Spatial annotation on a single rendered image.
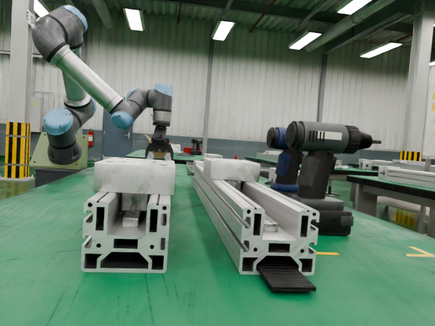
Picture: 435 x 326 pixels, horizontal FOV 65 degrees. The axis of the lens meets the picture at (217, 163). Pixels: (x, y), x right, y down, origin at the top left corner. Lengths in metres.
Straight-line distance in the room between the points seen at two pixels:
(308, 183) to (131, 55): 11.99
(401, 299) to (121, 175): 0.38
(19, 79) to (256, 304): 7.34
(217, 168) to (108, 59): 11.93
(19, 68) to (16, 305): 7.30
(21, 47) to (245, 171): 7.10
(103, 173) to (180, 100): 11.79
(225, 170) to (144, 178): 0.29
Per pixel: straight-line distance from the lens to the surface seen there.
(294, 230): 0.47
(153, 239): 0.43
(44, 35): 1.40
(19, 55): 7.67
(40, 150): 1.83
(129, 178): 0.49
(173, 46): 12.57
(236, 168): 0.75
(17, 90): 7.57
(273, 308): 0.38
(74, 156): 1.75
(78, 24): 1.50
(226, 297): 0.39
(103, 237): 0.44
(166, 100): 1.39
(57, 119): 1.63
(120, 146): 12.20
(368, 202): 2.81
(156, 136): 1.31
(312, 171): 0.70
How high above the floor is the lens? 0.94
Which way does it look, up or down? 3 degrees down
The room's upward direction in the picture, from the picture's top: 4 degrees clockwise
